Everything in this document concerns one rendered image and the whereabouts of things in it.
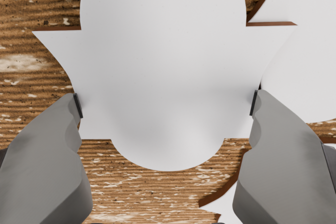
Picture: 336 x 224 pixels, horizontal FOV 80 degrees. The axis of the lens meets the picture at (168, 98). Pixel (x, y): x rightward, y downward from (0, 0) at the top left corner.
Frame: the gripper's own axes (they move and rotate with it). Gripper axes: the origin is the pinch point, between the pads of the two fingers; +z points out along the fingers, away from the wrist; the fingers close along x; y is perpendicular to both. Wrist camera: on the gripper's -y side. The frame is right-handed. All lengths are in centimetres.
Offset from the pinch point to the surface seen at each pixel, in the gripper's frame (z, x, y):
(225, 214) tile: -0.1, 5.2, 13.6
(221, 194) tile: 0.1, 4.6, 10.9
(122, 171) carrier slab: 0.7, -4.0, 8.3
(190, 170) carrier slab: 0.8, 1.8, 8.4
